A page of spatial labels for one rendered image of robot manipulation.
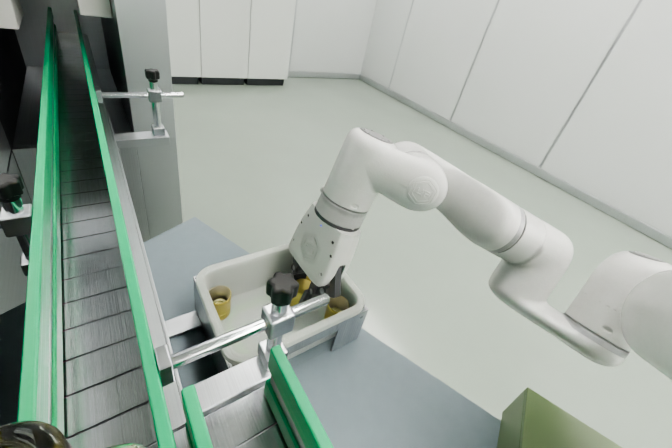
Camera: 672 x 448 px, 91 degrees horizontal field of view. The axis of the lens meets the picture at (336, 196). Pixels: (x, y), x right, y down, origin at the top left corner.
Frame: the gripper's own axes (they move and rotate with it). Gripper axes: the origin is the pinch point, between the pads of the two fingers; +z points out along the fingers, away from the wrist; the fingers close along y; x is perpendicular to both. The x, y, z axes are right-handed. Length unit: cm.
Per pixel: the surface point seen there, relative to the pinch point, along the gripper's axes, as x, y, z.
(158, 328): -23.0, 2.4, -1.4
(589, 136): 330, -53, -61
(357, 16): 303, -382, -90
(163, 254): -14.8, -22.7, 9.6
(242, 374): -17.4, 12.2, -3.6
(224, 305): -11.9, -2.6, 3.2
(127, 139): -18, -50, -1
